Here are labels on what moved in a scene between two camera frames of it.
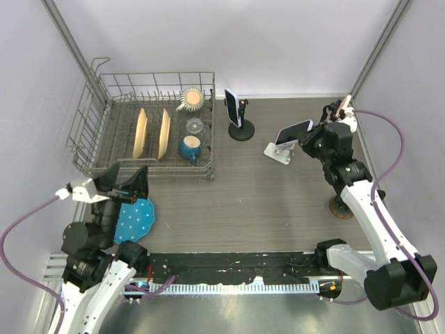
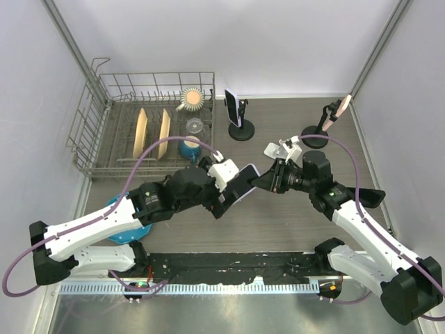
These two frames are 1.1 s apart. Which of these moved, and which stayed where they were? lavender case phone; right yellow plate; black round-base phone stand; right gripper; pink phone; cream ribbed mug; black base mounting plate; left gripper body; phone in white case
Moved: left gripper body; right gripper; lavender case phone
Stayed: black base mounting plate; cream ribbed mug; right yellow plate; phone in white case; black round-base phone stand; pink phone
